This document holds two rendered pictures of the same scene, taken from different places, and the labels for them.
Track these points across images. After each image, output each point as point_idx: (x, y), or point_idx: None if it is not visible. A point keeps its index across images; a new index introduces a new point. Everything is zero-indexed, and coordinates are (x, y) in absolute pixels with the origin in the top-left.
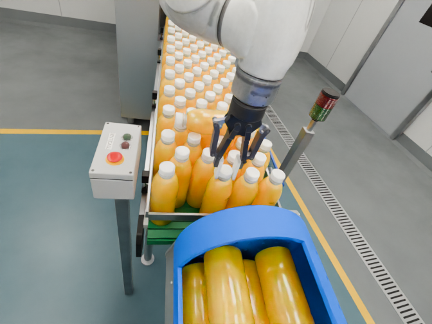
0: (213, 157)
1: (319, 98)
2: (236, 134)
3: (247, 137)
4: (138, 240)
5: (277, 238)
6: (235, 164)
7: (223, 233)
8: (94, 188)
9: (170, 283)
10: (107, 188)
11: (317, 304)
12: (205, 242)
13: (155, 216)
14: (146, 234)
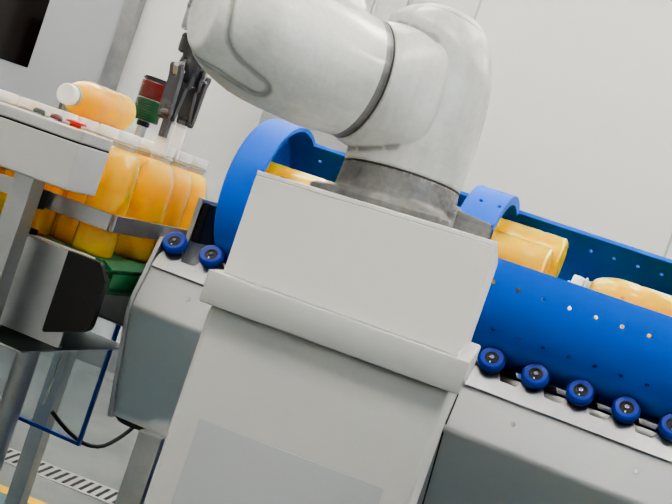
0: None
1: (149, 88)
2: (194, 80)
3: (199, 87)
4: (105, 274)
5: (308, 132)
6: (177, 136)
7: (282, 130)
8: (76, 166)
9: (186, 303)
10: (86, 166)
11: None
12: (275, 139)
13: (121, 222)
14: (20, 350)
